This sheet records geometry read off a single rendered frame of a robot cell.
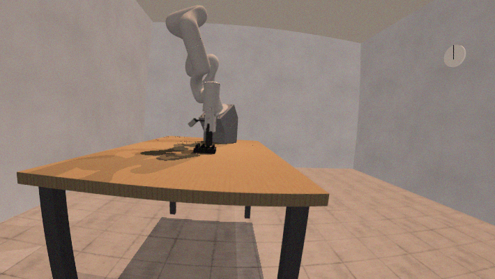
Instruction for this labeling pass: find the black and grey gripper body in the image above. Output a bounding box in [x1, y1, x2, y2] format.
[204, 112, 218, 133]

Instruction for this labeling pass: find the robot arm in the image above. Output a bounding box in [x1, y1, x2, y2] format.
[166, 6, 228, 116]

